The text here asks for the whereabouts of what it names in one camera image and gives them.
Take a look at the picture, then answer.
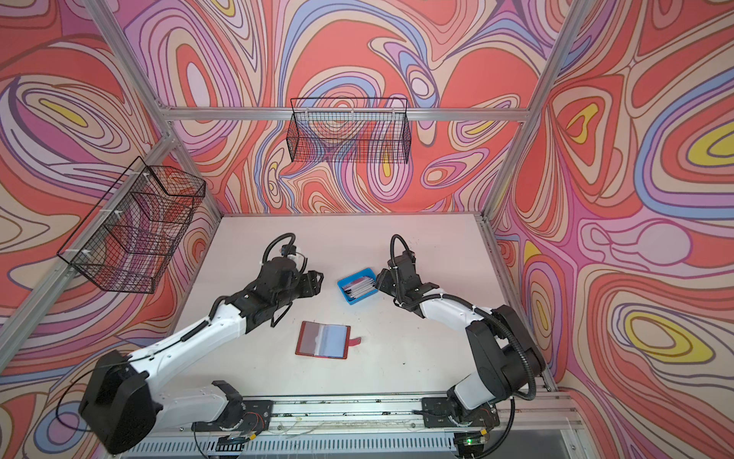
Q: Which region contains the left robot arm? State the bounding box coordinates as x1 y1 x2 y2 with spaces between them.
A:
78 233 324 454

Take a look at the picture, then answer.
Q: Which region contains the black wire basket left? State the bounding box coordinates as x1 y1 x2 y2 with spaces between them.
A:
57 157 206 294

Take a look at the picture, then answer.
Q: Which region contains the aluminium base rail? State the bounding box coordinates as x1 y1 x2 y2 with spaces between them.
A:
125 392 595 458

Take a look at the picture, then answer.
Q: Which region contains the aluminium cage frame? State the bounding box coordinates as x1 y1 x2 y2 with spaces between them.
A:
1 1 596 370

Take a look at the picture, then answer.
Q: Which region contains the black wire basket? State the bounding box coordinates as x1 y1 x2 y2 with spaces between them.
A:
286 97 412 164
57 157 206 294

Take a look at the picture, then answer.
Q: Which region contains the blue plastic card tray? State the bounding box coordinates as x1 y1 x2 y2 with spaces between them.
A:
338 268 378 305

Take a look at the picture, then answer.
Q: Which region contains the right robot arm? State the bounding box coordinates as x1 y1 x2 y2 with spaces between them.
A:
377 234 547 426

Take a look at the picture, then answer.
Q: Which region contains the red leather card holder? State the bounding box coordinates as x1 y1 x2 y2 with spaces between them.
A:
296 321 362 360

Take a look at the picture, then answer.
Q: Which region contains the stack of credit cards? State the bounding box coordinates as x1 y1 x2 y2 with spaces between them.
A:
344 277 376 300

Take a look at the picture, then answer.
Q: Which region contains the black wire basket back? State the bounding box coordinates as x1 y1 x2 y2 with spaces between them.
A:
286 97 412 164

